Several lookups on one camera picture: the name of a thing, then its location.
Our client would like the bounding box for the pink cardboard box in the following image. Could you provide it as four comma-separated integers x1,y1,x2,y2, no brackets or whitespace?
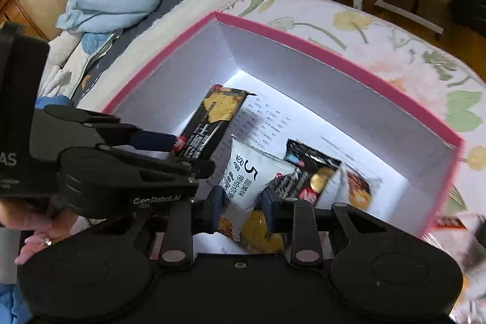
101,11,466,238

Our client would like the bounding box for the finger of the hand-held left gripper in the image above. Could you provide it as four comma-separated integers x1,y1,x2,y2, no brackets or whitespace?
32,104,178,155
56,145,216,219

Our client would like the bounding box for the blue cloth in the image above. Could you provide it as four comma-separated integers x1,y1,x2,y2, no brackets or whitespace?
0,284,36,324

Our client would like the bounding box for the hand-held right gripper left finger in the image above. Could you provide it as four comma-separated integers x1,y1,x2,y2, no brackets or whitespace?
129,186,227,268

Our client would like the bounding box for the black and red snack packet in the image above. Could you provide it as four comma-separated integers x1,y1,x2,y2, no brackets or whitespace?
271,138,342,211

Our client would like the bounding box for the printed paper sheet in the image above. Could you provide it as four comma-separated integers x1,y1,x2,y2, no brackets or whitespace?
213,81,380,196

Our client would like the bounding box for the grey and yellow quilt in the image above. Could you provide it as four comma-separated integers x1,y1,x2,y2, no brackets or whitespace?
72,0,237,109

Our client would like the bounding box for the red and white snack packet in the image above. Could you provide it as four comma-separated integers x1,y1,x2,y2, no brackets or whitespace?
432,210,486,311

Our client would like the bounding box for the light blue towel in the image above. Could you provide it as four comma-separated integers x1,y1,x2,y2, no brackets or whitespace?
57,0,162,55

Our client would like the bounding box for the person's left hand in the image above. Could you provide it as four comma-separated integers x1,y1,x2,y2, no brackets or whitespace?
0,200,78,264

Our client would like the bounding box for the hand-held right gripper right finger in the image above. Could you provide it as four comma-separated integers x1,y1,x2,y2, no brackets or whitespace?
261,189,384,268

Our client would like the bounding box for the clear packet of brown snacks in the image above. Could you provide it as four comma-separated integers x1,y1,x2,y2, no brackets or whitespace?
319,166,382,214

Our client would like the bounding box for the black and yellow snack packet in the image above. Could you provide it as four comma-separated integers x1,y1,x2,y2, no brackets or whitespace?
173,84,258,159

